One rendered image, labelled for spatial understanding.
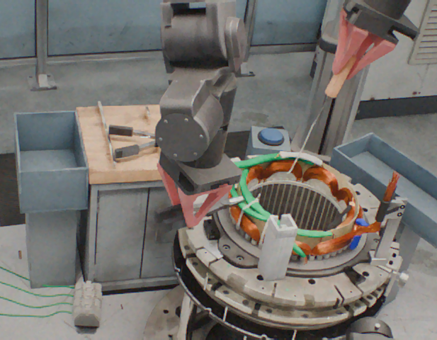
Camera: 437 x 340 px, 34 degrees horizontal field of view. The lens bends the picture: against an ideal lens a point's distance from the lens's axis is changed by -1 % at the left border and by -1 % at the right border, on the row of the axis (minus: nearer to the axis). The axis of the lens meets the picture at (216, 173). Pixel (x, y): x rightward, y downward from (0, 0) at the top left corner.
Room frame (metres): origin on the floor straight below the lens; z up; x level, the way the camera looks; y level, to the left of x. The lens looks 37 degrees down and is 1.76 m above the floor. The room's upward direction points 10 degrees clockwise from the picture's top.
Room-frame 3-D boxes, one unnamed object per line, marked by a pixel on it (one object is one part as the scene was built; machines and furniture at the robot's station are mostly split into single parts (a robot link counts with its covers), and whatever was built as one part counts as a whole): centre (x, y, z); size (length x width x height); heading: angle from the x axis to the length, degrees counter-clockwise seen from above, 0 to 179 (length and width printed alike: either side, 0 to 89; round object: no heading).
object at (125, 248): (1.01, 0.13, 0.91); 0.19 x 0.19 x 0.26; 21
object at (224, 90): (0.70, 0.02, 1.34); 0.07 x 0.06 x 0.07; 169
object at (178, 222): (0.68, 0.04, 1.17); 0.04 x 0.01 x 0.02; 127
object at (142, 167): (1.01, 0.13, 1.05); 0.20 x 0.19 x 0.02; 111
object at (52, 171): (0.95, 0.28, 0.92); 0.17 x 0.11 x 0.28; 21
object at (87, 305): (0.85, 0.18, 0.80); 0.10 x 0.05 x 0.04; 10
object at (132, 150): (0.92, 0.14, 1.09); 0.04 x 0.01 x 0.02; 126
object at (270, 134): (1.11, -0.09, 1.04); 0.04 x 0.04 x 0.01
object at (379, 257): (0.76, -0.24, 1.15); 0.03 x 0.02 x 0.12; 103
